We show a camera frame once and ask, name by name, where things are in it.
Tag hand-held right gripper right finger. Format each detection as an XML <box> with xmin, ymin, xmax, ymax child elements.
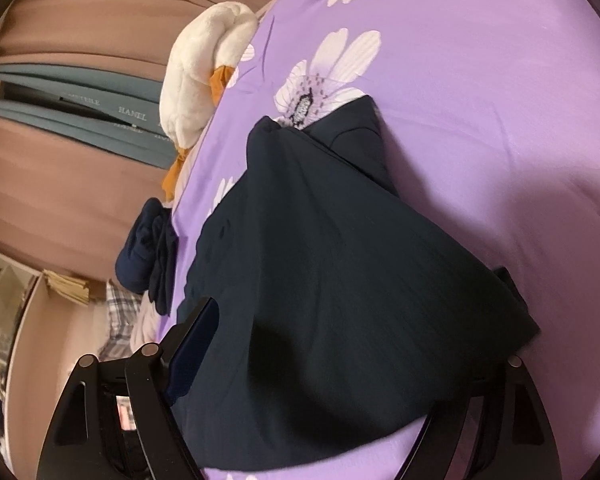
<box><xmin>395</xmin><ymin>266</ymin><xmax>563</xmax><ymax>480</ymax></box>

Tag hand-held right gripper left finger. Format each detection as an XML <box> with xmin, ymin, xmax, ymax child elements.
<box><xmin>36</xmin><ymin>296</ymin><xmax>220</xmax><ymax>480</ymax></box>

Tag dark navy large garment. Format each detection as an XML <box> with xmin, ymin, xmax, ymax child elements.
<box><xmin>176</xmin><ymin>96</ymin><xmax>541</xmax><ymax>473</ymax></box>

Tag folded navy clothes stack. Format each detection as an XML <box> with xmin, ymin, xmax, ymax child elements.
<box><xmin>115</xmin><ymin>197</ymin><xmax>180</xmax><ymax>317</ymax></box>

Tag pale pink blanket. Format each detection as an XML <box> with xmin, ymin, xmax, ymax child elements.
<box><xmin>130</xmin><ymin>300</ymin><xmax>181</xmax><ymax>353</ymax></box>

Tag grey plaid cloth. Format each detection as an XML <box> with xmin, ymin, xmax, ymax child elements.
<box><xmin>97</xmin><ymin>280</ymin><xmax>146</xmax><ymax>361</ymax></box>

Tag brown cardboard pieces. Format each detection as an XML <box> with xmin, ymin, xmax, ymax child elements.
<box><xmin>42</xmin><ymin>269</ymin><xmax>95</xmax><ymax>307</ymax></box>

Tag beige wardrobe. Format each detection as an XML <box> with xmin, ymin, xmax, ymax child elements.
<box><xmin>0</xmin><ymin>244</ymin><xmax>112</xmax><ymax>461</ymax></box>

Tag grey-blue printed panel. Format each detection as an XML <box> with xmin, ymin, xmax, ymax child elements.
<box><xmin>0</xmin><ymin>62</ymin><xmax>181</xmax><ymax>171</ymax></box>

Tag white plush goose toy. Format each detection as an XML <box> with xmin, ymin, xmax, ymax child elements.
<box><xmin>157</xmin><ymin>2</ymin><xmax>261</xmax><ymax>201</ymax></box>

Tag purple floral bed sheet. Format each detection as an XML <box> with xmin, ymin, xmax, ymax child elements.
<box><xmin>172</xmin><ymin>0</ymin><xmax>600</xmax><ymax>480</ymax></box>

